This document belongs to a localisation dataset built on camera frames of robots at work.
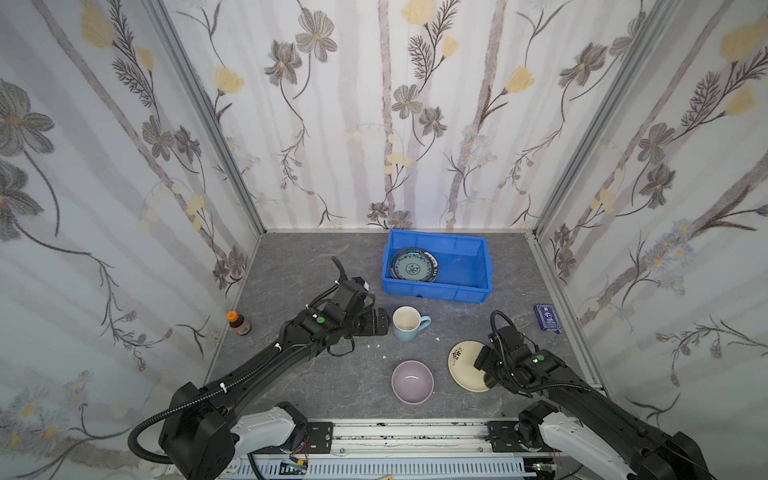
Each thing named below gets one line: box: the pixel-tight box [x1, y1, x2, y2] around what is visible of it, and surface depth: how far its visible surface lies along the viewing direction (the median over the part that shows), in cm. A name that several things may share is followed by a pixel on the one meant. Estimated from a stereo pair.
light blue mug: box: [392, 305, 432, 342], surface depth 88 cm
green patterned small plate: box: [390, 247, 439, 283], surface depth 109 cm
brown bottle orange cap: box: [226, 310, 252, 336], surface depth 90 cm
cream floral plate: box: [448, 340, 490, 393], surface depth 88 cm
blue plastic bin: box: [382, 229, 493, 303], surface depth 110 cm
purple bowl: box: [391, 360, 435, 404], surface depth 82 cm
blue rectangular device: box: [533, 304, 562, 334], surface depth 97 cm
